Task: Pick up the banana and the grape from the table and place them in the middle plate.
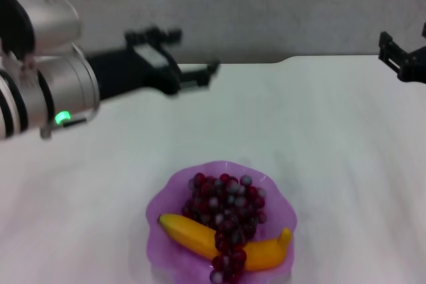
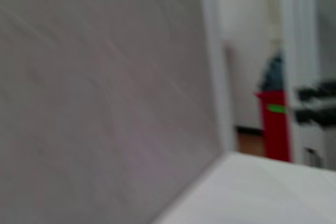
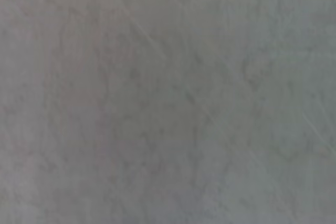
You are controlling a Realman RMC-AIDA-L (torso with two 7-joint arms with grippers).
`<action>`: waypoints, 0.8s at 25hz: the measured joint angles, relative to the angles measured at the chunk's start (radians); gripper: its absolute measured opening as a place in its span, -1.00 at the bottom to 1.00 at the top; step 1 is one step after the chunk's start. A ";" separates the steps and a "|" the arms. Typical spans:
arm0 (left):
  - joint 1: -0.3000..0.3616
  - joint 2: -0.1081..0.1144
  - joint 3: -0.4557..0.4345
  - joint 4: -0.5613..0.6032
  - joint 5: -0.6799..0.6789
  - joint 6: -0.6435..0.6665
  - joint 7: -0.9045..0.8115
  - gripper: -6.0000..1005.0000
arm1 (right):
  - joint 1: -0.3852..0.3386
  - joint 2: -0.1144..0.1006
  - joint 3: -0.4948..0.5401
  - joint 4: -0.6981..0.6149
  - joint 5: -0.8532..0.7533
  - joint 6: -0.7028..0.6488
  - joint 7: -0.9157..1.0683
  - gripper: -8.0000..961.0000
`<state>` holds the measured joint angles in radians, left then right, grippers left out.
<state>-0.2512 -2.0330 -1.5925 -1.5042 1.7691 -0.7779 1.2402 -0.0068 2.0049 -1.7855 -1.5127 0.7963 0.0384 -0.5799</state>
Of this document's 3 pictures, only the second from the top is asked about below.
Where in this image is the dark blue mop head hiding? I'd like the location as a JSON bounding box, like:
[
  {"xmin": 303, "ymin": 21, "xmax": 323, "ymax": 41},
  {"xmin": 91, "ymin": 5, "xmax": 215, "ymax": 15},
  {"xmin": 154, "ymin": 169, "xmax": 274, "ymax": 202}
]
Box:
[{"xmin": 259, "ymin": 49, "xmax": 286, "ymax": 92}]

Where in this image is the white cabinet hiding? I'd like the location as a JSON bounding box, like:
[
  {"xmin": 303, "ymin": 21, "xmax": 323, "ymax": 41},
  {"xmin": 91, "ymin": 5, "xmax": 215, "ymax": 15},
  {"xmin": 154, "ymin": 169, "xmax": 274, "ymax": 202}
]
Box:
[{"xmin": 292, "ymin": 119, "xmax": 336, "ymax": 170}]

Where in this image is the red bin with green label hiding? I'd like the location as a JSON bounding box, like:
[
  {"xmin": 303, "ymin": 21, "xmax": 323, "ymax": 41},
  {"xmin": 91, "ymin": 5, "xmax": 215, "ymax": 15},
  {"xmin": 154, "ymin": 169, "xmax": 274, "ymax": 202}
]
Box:
[{"xmin": 254, "ymin": 90, "xmax": 291, "ymax": 163}]

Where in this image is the black office device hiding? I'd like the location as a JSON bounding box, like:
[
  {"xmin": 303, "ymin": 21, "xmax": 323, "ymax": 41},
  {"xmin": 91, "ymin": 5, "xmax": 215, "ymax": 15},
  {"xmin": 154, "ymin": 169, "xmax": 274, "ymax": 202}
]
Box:
[{"xmin": 293, "ymin": 79, "xmax": 336, "ymax": 125}]

